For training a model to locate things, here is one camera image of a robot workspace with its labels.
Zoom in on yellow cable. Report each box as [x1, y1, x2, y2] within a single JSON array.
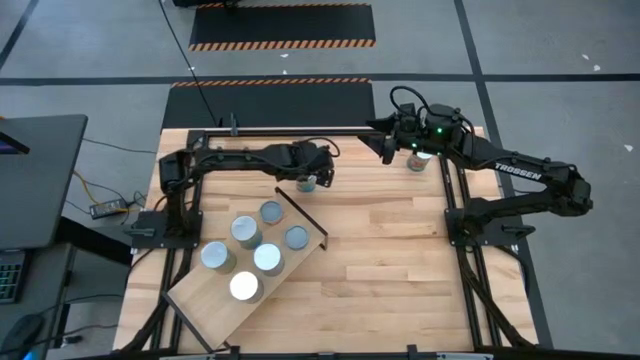
[[73, 169, 101, 206]]

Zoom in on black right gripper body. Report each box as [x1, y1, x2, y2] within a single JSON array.
[[397, 102, 464, 154]]

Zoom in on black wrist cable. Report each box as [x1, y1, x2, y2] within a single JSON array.
[[388, 84, 431, 119], [299, 135, 342, 159]]

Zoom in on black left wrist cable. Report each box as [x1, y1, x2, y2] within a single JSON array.
[[299, 135, 342, 159]]

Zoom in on black hazard-striped floor mat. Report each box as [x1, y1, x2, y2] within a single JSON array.
[[188, 2, 377, 52], [160, 77, 377, 129]]

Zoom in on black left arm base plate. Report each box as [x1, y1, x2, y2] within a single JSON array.
[[130, 209, 204, 250]]

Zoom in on black computer mouse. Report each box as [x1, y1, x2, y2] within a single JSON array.
[[1, 313, 45, 354]]

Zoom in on cherries label tin can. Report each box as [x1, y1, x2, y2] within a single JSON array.
[[252, 242, 286, 278]]

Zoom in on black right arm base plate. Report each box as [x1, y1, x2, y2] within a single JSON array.
[[444, 207, 536, 247]]

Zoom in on backlit keyboard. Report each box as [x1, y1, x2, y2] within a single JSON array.
[[0, 249, 26, 305]]

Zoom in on dark green label tin can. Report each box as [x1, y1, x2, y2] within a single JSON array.
[[283, 224, 311, 252]]

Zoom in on black power adapter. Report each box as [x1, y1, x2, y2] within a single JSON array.
[[89, 198, 129, 220]]

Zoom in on tin can with peach print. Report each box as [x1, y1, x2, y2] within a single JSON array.
[[199, 240, 238, 275]]

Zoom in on tomatoes label tin can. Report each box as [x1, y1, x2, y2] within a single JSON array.
[[406, 151, 434, 174]]

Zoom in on thin black cable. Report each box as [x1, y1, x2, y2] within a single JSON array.
[[82, 137, 158, 155]]

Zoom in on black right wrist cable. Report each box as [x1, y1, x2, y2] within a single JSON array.
[[388, 84, 431, 119]]

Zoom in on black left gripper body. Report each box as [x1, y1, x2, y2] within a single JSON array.
[[289, 141, 335, 174]]

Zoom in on black floor cable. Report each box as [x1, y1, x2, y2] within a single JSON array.
[[157, 0, 224, 127]]

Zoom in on olive label tin can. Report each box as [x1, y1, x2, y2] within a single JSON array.
[[228, 270, 265, 305]]

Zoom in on black aluminium table frame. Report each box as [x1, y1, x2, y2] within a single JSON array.
[[117, 127, 541, 360]]

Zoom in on green-teal label tin can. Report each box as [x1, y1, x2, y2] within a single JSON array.
[[258, 199, 286, 226]]

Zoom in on desk computer screen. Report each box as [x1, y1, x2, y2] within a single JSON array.
[[0, 130, 30, 156]]

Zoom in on grey keyboard table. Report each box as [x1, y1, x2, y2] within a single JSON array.
[[0, 243, 79, 360]]

